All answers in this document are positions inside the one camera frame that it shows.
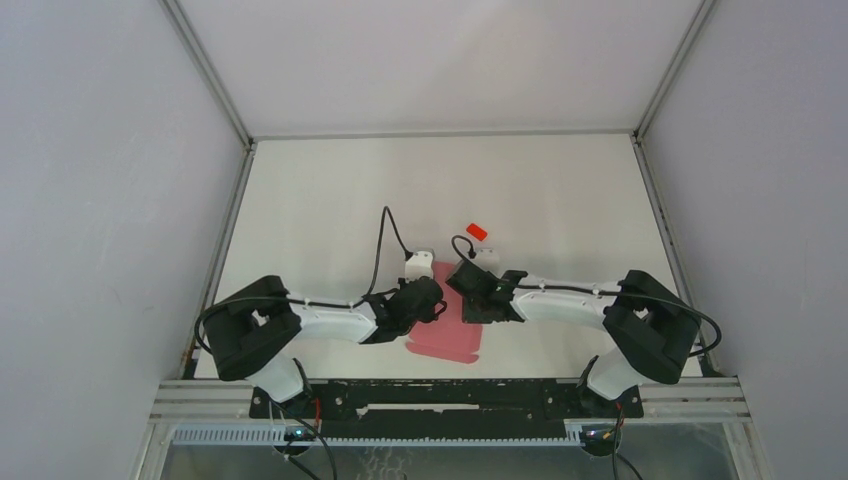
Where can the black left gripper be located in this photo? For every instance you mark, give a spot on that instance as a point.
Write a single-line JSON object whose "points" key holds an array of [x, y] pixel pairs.
{"points": [[429, 316]]}

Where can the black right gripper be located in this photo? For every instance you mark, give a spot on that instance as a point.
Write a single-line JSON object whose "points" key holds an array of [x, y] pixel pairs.
{"points": [[470, 316]]}

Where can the pink cardboard box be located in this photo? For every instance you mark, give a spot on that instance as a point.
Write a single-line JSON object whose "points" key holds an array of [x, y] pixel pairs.
{"points": [[447, 338]]}

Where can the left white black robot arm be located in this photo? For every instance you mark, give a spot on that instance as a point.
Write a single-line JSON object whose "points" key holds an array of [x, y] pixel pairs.
{"points": [[246, 333]]}

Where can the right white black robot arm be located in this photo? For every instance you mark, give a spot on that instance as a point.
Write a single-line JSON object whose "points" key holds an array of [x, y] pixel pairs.
{"points": [[651, 329]]}

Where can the small orange block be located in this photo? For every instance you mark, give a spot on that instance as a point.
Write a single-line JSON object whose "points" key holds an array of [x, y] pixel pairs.
{"points": [[477, 232]]}

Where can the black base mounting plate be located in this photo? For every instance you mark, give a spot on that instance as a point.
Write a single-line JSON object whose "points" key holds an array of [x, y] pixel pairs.
{"points": [[477, 408]]}

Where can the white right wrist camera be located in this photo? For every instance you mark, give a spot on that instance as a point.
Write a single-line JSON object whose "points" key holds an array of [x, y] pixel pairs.
{"points": [[487, 259]]}

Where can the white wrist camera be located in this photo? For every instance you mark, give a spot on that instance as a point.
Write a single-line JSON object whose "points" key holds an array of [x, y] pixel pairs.
{"points": [[487, 259], [419, 265]]}

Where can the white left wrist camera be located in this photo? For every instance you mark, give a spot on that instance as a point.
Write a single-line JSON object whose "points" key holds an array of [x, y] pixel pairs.
{"points": [[419, 265]]}

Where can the aluminium front frame rail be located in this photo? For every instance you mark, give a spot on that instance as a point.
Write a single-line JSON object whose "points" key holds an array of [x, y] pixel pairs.
{"points": [[692, 400]]}

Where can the white slotted cable duct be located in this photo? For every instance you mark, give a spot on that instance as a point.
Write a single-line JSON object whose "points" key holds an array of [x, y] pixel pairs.
{"points": [[258, 435]]}

